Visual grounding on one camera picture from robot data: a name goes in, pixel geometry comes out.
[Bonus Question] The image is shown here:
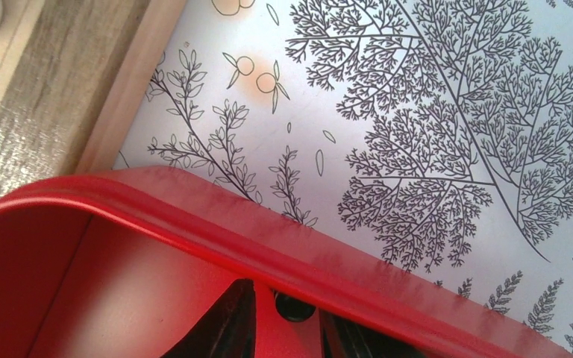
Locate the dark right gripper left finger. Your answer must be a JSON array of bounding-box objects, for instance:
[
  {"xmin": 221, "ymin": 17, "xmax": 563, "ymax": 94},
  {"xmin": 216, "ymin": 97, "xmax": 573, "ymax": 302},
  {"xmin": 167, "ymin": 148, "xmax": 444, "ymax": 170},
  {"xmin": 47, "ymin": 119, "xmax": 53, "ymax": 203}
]
[{"xmin": 164, "ymin": 279, "xmax": 256, "ymax": 358}]

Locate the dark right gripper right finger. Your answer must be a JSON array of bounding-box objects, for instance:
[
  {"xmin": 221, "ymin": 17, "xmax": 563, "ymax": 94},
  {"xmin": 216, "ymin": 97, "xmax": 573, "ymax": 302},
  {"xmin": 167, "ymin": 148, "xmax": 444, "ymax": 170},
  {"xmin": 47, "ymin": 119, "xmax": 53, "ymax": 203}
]
[{"xmin": 319, "ymin": 311, "xmax": 426, "ymax": 358}]

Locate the dark chess piece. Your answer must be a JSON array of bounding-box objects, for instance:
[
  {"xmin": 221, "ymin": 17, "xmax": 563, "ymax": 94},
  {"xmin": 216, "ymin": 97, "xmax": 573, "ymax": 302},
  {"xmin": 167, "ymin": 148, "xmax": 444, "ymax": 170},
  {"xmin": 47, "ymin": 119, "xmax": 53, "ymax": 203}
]
[{"xmin": 274, "ymin": 291, "xmax": 316, "ymax": 323}]

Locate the red plastic tray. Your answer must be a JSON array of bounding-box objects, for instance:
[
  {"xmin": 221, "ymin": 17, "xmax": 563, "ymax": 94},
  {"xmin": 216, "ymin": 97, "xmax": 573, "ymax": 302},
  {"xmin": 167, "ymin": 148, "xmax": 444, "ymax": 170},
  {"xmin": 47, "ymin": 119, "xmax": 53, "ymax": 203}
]
[{"xmin": 0, "ymin": 166, "xmax": 568, "ymax": 357}]

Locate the wooden chess board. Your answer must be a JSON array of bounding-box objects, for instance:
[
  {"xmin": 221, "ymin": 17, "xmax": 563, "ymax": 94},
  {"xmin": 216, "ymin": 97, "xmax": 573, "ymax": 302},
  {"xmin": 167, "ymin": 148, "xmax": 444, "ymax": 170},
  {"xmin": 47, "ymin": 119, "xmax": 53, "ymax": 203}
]
[{"xmin": 0, "ymin": 1, "xmax": 186, "ymax": 197}]

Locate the floral patterned table mat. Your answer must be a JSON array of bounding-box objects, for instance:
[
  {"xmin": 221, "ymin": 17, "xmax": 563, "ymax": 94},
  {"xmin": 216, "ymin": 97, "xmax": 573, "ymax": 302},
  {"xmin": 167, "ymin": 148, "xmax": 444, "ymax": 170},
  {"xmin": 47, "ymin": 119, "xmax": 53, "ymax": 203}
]
[{"xmin": 114, "ymin": 1, "xmax": 573, "ymax": 355}]

